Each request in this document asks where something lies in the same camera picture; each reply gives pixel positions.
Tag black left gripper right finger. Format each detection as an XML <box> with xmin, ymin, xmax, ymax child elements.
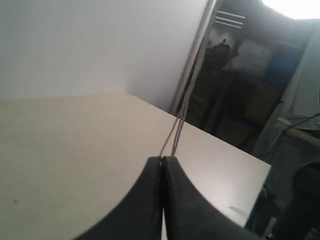
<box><xmin>161</xmin><ymin>156</ymin><xmax>259</xmax><ymax>240</ymax></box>

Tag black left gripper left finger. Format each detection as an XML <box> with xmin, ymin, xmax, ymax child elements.
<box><xmin>77</xmin><ymin>156</ymin><xmax>163</xmax><ymax>240</ymax></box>

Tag white wired earphones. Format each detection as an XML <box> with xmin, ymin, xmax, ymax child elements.
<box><xmin>158</xmin><ymin>0</ymin><xmax>218</xmax><ymax>158</ymax></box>

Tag metal frame post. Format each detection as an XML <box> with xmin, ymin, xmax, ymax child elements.
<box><xmin>168</xmin><ymin>0</ymin><xmax>218</xmax><ymax>115</ymax></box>

